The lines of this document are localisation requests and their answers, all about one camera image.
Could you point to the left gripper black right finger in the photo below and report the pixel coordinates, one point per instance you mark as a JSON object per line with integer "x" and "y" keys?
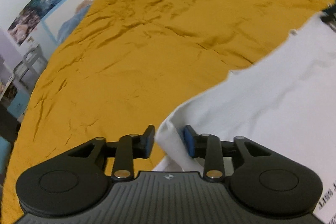
{"x": 209, "y": 148}

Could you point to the white Nevada sweatshirt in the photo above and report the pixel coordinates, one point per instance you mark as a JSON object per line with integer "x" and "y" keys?
{"x": 285, "y": 102}

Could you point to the mustard yellow quilt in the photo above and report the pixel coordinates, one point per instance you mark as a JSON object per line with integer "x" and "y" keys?
{"x": 130, "y": 63}

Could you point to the grey metal rack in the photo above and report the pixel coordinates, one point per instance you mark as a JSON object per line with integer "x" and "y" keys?
{"x": 26, "y": 64}

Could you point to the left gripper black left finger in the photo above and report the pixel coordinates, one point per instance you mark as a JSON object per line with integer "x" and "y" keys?
{"x": 128, "y": 148}

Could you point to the blue pillow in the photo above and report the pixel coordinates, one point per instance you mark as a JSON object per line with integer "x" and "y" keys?
{"x": 69, "y": 25}

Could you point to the anime poster left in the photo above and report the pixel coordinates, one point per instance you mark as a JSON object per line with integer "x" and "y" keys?
{"x": 25, "y": 23}

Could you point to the desk with blue drawers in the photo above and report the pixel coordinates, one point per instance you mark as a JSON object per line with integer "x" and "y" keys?
{"x": 13, "y": 99}

